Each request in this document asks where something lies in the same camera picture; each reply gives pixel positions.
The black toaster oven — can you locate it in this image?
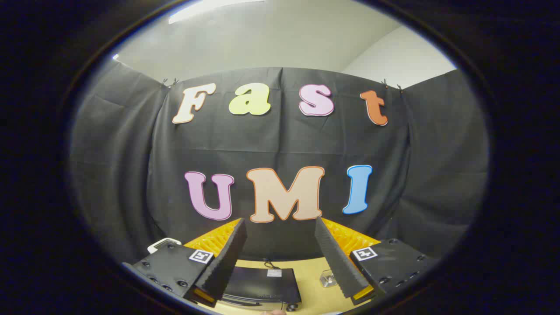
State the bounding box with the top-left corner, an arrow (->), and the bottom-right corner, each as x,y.
220,266 -> 303,312

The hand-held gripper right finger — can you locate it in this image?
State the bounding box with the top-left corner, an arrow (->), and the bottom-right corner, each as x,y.
314,216 -> 440,306

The metal wire basket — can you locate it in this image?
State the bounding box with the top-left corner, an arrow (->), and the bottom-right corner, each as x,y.
319,269 -> 338,288

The white bread toaster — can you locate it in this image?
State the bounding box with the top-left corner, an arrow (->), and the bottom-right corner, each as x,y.
147,238 -> 182,255

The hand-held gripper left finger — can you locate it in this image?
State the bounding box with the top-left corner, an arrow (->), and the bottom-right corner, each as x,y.
122,217 -> 248,308

